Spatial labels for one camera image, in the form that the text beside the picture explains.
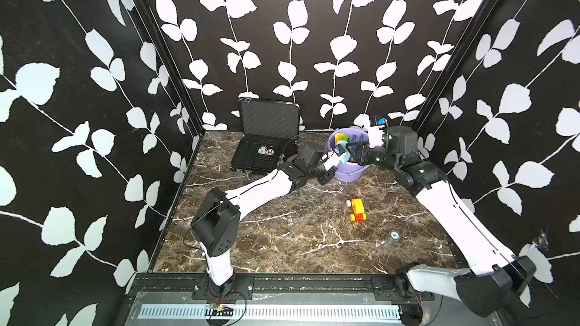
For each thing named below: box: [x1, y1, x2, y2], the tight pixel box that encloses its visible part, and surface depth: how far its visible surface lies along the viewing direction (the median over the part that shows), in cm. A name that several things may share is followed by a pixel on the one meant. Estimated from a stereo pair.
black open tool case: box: [229, 97, 301, 179], surface depth 110 cm
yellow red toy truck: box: [349, 195, 368, 225], surface depth 90 cm
